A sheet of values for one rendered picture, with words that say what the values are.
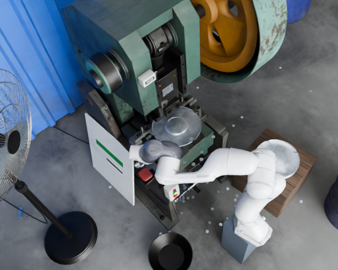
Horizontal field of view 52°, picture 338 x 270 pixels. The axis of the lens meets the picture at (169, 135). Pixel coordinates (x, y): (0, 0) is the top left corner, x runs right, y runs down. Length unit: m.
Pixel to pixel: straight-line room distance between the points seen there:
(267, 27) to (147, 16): 0.51
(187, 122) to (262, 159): 0.69
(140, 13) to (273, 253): 1.77
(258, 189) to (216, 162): 0.20
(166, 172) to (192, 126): 0.62
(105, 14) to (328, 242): 2.02
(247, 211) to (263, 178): 0.32
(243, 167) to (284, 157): 1.05
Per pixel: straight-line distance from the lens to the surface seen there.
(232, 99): 3.18
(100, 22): 1.60
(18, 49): 2.74
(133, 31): 1.51
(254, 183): 1.45
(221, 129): 2.19
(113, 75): 1.53
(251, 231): 2.02
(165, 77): 1.77
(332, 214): 2.65
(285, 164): 2.42
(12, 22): 2.64
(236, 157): 1.41
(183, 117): 2.07
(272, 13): 1.61
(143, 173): 1.92
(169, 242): 2.55
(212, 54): 2.03
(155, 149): 1.44
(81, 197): 2.82
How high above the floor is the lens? 2.43
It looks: 55 degrees down
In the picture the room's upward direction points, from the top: 9 degrees counter-clockwise
